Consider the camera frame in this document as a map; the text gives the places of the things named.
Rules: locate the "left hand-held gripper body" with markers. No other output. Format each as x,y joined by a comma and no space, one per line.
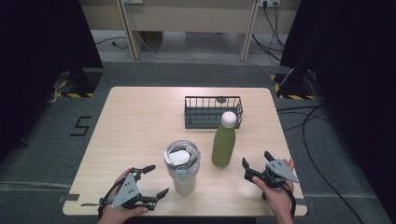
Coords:
126,191

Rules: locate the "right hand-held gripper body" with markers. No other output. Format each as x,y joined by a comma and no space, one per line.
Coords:
278,169

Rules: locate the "white tumbler with clear lid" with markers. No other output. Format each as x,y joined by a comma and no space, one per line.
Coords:
183,174

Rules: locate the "green bottle with white cap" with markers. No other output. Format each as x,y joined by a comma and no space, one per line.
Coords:
223,146

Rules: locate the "person's left hand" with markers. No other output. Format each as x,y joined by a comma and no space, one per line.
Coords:
118,216

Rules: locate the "person's right hand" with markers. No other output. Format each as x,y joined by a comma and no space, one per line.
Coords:
280,202

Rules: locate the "grey tape strip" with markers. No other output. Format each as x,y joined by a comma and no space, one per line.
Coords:
70,197
306,203

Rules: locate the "black stand base striped tape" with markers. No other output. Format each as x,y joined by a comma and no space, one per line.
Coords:
84,82
294,85

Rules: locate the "black curtain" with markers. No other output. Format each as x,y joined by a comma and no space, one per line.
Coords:
351,77
37,62

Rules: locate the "beige wooden desk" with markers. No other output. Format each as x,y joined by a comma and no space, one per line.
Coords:
186,15

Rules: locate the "white wall socket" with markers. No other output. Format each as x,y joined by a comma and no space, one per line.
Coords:
269,2

